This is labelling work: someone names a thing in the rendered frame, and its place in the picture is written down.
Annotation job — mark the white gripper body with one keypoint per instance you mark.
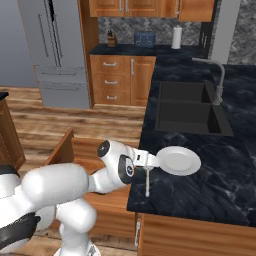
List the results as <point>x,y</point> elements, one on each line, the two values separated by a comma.
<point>153,161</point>

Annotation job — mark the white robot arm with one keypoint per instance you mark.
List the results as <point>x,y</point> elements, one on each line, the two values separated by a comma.
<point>60,186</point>

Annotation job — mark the open wooden drawer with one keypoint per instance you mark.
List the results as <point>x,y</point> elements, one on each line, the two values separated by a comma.
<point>113,213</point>

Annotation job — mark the white round plate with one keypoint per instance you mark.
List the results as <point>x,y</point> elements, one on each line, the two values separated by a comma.
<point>180,161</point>

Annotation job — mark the black double sink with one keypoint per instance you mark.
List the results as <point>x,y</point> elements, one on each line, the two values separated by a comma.
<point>186,110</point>

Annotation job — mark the wooden base cupboards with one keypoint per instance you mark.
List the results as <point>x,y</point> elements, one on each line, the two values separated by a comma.
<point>120,80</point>

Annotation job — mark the wooden cupboard door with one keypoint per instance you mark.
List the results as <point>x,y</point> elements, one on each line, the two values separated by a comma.
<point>200,238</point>

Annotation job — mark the grey metal tap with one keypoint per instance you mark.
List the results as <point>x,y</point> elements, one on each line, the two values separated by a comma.
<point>220,83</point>

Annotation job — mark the blue toaster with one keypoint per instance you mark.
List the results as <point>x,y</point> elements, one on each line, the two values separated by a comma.
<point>144,39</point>

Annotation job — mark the white paper towel roll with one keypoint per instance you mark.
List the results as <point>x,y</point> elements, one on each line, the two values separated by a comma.
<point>176,38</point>

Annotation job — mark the brown knife block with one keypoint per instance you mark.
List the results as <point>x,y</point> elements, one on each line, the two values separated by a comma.
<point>111,40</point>

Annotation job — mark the black tall appliance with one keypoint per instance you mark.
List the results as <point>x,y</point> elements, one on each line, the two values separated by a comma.
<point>205,40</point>

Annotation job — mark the grey steel fridge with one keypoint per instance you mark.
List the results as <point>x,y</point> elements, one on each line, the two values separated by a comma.
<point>60,50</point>

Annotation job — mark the wooden side cupboard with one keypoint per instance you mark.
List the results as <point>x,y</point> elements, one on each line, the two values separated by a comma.
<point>10,133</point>

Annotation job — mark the wooden wall cupboards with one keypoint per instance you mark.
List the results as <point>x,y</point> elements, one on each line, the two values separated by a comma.
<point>150,7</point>

